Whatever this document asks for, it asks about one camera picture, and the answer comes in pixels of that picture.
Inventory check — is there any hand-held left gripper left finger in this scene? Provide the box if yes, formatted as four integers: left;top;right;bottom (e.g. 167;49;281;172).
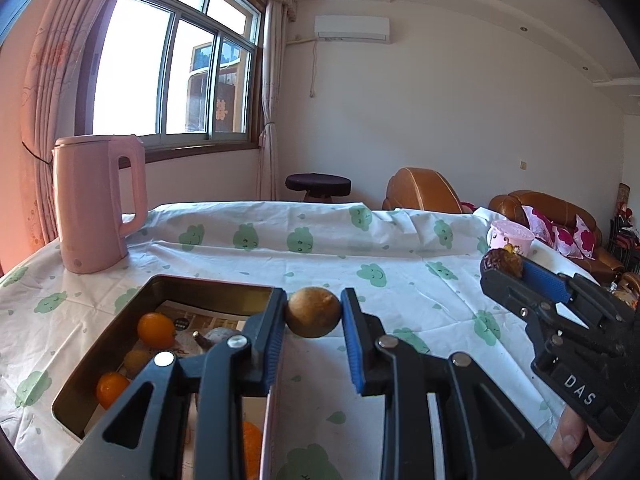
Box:
55;287;288;480

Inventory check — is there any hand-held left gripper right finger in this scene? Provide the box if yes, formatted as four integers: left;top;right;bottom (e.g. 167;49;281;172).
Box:
340;287;571;480

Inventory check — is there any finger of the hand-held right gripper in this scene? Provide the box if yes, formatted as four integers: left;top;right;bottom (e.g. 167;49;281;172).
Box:
481;271;621;356
523;258;638;341

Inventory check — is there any dark brown water chestnut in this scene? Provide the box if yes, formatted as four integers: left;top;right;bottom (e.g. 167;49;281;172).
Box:
481;249;525;279

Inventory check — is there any small tan round fruit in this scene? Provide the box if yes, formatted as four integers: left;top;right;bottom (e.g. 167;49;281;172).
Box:
285;286;343;339
122;349;153;378

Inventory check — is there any pink cartoon cup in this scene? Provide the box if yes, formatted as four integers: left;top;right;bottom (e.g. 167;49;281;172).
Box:
487;219;536;261

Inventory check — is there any large grey-brown round fruit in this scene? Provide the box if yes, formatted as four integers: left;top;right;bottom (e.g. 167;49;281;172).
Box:
192;326;248;356

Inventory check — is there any bumpy orange mandarin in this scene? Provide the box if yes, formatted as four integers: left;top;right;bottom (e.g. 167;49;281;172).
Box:
242;421;264;480

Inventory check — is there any pink metal tin box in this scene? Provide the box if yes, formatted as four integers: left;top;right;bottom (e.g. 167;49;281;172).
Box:
51;275;287;480

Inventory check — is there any smooth small orange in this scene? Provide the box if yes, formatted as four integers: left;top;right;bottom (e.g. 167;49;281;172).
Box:
137;312;177;350
96;371;132;410

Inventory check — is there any person's right hand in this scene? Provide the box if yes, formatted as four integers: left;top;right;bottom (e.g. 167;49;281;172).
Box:
550;407;591;467

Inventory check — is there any pink floral cushion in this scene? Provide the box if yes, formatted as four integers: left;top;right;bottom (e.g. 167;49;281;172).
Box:
575;214;598;260
522;206;553;243
550;225;581;258

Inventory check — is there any printed paper leaflet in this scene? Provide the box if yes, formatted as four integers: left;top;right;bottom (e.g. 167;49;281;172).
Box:
150;300;258;356

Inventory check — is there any brown leather sofa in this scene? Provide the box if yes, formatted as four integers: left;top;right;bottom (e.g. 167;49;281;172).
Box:
488;190;626;283

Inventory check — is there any brown leather armchair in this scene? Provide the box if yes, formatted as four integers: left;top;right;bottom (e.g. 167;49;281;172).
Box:
382;167;466;216

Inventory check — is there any dark round stool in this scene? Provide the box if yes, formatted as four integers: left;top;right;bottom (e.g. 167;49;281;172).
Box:
285;173;353;203

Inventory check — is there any pink electric kettle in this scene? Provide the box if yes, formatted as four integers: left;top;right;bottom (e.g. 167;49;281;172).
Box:
52;134;149;275

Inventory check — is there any narrow pink curtain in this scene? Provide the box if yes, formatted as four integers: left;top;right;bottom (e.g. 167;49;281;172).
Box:
257;0;287;202

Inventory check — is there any air conditioner pipe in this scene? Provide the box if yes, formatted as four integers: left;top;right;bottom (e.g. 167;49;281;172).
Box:
286;35;321;98

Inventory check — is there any white air conditioner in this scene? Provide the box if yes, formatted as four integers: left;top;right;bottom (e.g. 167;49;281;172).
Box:
314;16;391;43

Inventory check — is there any sliding glass window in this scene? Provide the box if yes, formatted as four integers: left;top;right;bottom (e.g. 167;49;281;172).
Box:
75;0;266;151

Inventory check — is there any wide pink curtain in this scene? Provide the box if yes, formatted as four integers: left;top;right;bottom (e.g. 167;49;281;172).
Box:
20;0;136;246

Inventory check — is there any black cord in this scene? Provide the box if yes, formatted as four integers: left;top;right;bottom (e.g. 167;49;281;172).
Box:
22;141;55;165

